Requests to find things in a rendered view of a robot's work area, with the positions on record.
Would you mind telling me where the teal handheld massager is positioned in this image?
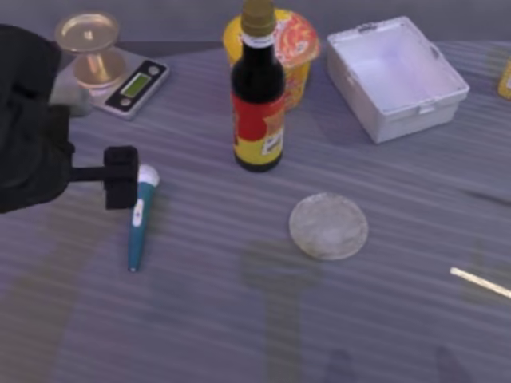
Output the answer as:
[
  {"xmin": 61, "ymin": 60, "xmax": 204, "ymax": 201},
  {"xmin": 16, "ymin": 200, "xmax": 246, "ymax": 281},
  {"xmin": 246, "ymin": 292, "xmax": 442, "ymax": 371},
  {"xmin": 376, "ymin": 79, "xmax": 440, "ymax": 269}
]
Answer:
[{"xmin": 127, "ymin": 164, "xmax": 160, "ymax": 274}]

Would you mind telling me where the silver digital kitchen scale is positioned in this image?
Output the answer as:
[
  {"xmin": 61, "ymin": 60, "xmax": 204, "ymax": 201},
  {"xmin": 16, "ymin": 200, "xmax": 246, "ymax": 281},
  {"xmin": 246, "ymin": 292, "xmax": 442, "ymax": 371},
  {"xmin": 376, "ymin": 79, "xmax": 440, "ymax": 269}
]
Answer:
[{"xmin": 59, "ymin": 50, "xmax": 171, "ymax": 121}]

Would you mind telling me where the golden metal spool stand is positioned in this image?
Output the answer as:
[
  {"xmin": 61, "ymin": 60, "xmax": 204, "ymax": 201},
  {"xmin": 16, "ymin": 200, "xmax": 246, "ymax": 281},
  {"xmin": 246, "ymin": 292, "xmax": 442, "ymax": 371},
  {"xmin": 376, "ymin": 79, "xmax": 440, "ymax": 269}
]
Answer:
[{"xmin": 53, "ymin": 10, "xmax": 129, "ymax": 90}]

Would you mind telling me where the dark soy sauce bottle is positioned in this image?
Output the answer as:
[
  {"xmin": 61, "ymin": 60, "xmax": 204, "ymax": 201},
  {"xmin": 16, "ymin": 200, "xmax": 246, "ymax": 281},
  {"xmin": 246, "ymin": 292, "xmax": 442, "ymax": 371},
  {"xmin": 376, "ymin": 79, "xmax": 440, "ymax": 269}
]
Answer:
[{"xmin": 230, "ymin": 0, "xmax": 287, "ymax": 174}]

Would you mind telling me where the grey-blue striped tablecloth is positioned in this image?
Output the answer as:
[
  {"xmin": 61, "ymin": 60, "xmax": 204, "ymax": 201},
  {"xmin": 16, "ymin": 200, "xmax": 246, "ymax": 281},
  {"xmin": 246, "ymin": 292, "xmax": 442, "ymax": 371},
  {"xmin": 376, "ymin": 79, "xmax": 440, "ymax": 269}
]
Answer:
[{"xmin": 0, "ymin": 38, "xmax": 511, "ymax": 383}]

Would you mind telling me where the yellow instant noodle cup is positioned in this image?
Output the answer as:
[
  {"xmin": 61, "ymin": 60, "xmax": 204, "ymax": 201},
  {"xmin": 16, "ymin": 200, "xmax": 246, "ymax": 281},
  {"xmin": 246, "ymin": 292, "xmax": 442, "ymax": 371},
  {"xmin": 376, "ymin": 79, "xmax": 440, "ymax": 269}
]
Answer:
[{"xmin": 222, "ymin": 8, "xmax": 322, "ymax": 111}]

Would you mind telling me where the round clear glass coaster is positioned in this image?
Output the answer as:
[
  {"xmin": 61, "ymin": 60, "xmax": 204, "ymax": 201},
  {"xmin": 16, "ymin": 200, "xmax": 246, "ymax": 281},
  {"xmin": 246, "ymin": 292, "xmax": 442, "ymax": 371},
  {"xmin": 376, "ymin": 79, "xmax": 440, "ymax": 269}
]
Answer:
[{"xmin": 288, "ymin": 191, "xmax": 370, "ymax": 263}]

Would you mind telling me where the white plastic storage box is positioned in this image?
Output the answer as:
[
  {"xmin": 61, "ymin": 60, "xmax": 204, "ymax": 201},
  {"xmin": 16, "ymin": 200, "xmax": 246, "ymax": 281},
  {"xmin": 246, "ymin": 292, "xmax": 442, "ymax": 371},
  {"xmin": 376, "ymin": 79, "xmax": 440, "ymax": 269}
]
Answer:
[{"xmin": 327, "ymin": 15, "xmax": 471, "ymax": 145}]

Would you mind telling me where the thin white stick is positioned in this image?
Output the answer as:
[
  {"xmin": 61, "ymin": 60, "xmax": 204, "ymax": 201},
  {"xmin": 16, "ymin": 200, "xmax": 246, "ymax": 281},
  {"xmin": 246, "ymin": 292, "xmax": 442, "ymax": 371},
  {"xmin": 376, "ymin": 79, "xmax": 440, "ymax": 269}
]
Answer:
[{"xmin": 449, "ymin": 267, "xmax": 511, "ymax": 300}]

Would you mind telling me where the yellow packaged item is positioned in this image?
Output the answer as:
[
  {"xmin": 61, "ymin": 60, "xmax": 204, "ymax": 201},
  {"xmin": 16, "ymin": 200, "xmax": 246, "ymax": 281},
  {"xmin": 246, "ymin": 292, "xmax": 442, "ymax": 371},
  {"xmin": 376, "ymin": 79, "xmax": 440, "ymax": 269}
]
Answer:
[{"xmin": 496, "ymin": 54, "xmax": 511, "ymax": 101}]

